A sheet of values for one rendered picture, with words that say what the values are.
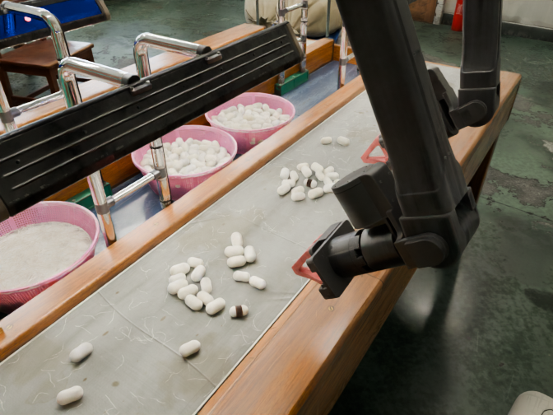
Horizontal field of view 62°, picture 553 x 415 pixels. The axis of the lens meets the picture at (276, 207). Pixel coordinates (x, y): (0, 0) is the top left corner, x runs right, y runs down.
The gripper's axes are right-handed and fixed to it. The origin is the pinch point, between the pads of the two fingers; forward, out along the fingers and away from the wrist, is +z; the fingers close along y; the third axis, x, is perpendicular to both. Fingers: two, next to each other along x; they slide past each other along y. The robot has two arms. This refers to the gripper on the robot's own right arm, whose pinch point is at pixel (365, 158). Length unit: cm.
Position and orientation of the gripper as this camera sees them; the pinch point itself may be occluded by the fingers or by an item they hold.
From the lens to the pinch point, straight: 98.2
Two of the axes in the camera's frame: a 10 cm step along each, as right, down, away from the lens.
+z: -6.3, 2.7, 7.2
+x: 5.3, 8.3, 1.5
